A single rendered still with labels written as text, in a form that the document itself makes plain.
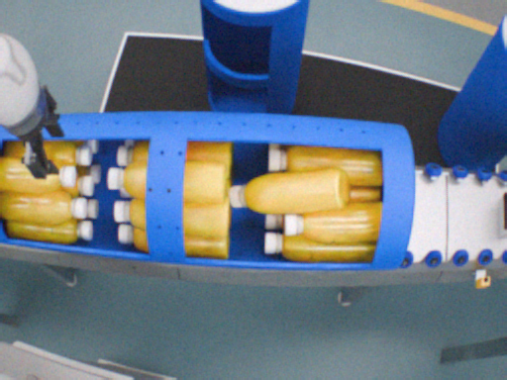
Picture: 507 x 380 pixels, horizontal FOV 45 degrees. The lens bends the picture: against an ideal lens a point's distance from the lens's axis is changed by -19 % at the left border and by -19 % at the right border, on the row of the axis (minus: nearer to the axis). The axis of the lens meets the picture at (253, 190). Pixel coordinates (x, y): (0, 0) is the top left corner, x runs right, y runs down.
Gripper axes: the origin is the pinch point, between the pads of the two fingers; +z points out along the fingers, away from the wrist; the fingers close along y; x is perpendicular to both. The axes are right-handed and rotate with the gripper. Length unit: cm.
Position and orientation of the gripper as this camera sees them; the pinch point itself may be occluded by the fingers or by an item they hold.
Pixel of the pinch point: (51, 148)
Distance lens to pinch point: 119.1
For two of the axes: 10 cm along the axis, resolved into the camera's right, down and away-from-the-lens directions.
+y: 0.4, -9.7, 2.5
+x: -10.0, -0.4, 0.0
